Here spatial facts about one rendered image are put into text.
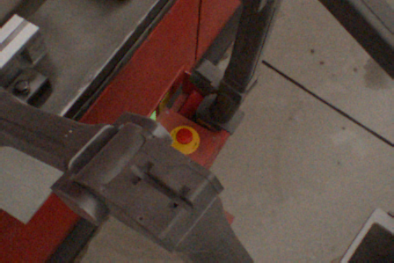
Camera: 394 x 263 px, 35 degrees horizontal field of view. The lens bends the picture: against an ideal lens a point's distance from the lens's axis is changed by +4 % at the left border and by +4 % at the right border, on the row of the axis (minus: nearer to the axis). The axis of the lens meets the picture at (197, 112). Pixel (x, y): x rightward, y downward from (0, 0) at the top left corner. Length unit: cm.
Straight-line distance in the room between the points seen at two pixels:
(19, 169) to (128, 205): 63
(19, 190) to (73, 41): 41
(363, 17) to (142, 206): 47
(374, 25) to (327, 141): 145
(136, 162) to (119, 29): 88
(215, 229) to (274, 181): 165
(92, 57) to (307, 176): 110
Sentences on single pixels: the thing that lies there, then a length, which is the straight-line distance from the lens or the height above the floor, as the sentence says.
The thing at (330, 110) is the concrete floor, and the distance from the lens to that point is 238.
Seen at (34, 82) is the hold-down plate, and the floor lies 91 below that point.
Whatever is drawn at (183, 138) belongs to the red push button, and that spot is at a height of 81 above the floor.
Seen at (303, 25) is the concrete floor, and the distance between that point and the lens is 256.
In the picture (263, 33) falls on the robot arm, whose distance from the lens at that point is 105.
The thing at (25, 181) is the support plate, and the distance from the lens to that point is 115.
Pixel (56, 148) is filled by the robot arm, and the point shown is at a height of 146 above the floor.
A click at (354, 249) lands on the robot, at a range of 109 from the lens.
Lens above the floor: 206
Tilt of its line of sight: 64 degrees down
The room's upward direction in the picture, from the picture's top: 6 degrees clockwise
